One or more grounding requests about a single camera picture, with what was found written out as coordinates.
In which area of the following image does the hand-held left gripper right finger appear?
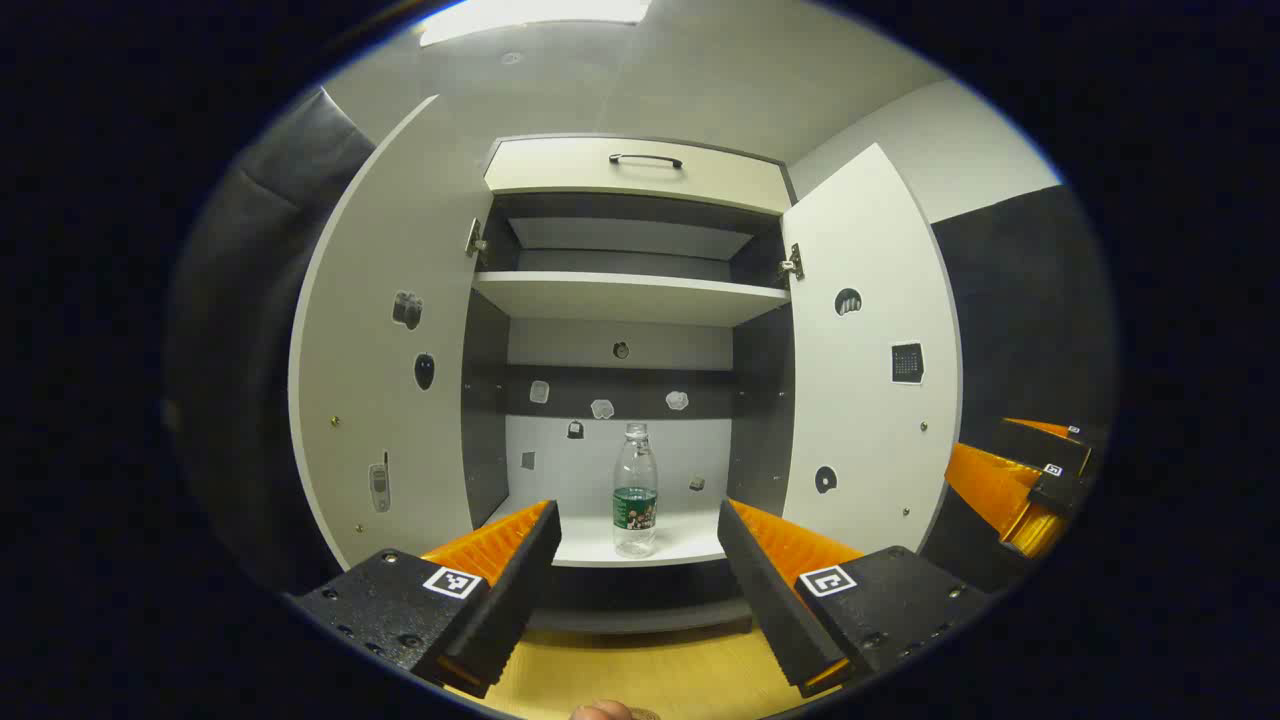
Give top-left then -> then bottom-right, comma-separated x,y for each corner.
717,498 -> 991,699

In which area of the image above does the white cabinet shelf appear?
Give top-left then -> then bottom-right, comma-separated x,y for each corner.
472,271 -> 791,327

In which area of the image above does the clear plastic bottle green label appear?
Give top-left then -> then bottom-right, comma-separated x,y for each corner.
612,423 -> 659,558

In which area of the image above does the white drawer front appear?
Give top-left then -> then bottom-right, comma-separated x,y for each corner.
484,137 -> 793,215

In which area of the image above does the white cabinet door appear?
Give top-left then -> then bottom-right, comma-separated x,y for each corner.
780,143 -> 963,554
288,95 -> 493,571

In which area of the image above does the ceiling light panel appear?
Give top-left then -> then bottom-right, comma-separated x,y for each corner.
418,0 -> 653,48

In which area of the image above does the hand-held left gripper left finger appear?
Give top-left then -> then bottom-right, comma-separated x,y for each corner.
290,500 -> 563,699

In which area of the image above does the white and grey cabinet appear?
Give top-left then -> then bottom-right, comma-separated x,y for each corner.
462,133 -> 798,636

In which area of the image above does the black backdrop cloth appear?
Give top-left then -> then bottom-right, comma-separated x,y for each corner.
165,88 -> 376,591
920,185 -> 1116,591

